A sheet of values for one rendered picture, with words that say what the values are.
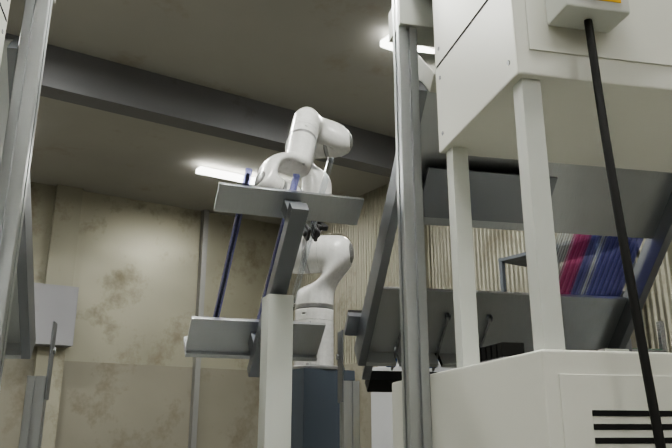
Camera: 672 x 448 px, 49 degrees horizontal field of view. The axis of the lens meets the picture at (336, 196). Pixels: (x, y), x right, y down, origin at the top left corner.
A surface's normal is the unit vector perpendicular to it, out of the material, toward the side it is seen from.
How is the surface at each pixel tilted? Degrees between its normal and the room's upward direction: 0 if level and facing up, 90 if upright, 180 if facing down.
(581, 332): 136
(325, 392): 90
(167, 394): 90
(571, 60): 90
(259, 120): 90
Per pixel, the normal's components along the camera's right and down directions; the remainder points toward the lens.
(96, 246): 0.56, -0.25
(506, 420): -0.98, -0.07
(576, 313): 0.15, 0.47
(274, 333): 0.34, -0.29
